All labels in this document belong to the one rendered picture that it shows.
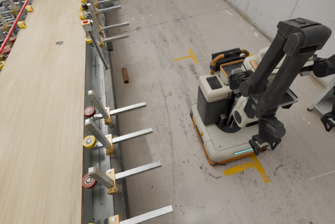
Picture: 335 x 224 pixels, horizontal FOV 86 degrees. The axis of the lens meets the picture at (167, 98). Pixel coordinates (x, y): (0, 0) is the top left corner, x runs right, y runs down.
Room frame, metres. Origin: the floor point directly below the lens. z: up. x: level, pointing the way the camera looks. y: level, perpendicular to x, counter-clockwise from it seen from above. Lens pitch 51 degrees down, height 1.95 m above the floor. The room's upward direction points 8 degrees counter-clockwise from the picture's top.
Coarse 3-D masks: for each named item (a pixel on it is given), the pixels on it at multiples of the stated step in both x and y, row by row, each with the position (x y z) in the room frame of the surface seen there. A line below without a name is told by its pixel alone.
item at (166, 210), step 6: (156, 210) 0.14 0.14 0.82; (162, 210) 0.14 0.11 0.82; (168, 210) 0.13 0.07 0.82; (138, 216) 0.13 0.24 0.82; (144, 216) 0.12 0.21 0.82; (150, 216) 0.12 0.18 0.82; (156, 216) 0.12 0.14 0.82; (120, 222) 0.11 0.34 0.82; (126, 222) 0.11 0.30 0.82; (132, 222) 0.10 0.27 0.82; (138, 222) 0.10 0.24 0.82
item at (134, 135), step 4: (136, 132) 0.63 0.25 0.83; (140, 132) 0.62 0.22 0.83; (144, 132) 0.62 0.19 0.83; (148, 132) 0.62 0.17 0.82; (152, 132) 0.62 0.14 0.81; (124, 136) 0.61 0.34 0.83; (128, 136) 0.61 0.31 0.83; (132, 136) 0.60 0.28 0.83; (136, 136) 0.60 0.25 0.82; (140, 136) 0.61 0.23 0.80; (112, 140) 0.59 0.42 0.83; (116, 140) 0.59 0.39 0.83; (120, 140) 0.58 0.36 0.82; (124, 140) 0.59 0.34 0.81; (96, 144) 0.58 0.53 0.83; (100, 144) 0.57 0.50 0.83; (92, 148) 0.55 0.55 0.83; (96, 148) 0.55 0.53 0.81
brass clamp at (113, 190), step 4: (112, 172) 0.37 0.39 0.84; (116, 172) 0.38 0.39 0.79; (108, 176) 0.35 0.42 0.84; (112, 176) 0.34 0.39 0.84; (116, 180) 0.33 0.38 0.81; (116, 184) 0.30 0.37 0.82; (112, 188) 0.28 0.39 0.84; (116, 188) 0.28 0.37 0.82; (108, 192) 0.26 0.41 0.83; (112, 192) 0.26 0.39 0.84; (116, 192) 0.26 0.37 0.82
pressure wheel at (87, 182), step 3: (87, 174) 0.35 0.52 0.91; (84, 177) 0.34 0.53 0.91; (87, 177) 0.34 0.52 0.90; (90, 177) 0.34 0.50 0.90; (84, 180) 0.32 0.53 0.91; (87, 180) 0.32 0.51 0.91; (90, 180) 0.32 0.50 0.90; (93, 180) 0.32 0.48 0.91; (84, 183) 0.31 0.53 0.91; (87, 183) 0.31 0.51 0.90; (90, 183) 0.30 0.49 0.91; (93, 183) 0.30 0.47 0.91; (96, 183) 0.31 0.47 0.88; (84, 186) 0.29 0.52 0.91; (87, 186) 0.29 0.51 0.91; (90, 186) 0.29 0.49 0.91; (93, 186) 0.29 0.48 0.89
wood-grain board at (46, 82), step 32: (64, 0) 2.93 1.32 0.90; (32, 32) 2.11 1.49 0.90; (64, 32) 2.00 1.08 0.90; (32, 64) 1.48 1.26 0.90; (64, 64) 1.41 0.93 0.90; (0, 96) 1.10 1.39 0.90; (32, 96) 1.05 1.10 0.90; (64, 96) 1.00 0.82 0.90; (0, 128) 0.77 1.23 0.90; (32, 128) 0.73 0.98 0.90; (64, 128) 0.69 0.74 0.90; (0, 160) 0.52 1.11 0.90; (32, 160) 0.49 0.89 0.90; (64, 160) 0.46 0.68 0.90; (0, 192) 0.32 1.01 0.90; (32, 192) 0.30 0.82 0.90; (64, 192) 0.28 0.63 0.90
